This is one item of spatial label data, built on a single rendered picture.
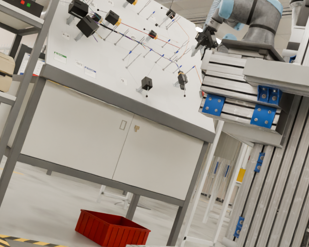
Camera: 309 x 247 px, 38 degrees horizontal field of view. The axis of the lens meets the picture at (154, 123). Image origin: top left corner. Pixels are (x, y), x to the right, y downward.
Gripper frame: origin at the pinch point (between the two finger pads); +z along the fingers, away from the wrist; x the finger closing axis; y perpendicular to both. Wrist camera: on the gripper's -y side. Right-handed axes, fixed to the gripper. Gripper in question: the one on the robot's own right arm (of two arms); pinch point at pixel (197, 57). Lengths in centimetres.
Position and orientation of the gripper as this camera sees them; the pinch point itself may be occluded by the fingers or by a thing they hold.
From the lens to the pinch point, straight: 279.7
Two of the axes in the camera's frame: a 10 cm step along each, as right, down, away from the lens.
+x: -7.6, -1.6, -6.4
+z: -4.7, 8.1, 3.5
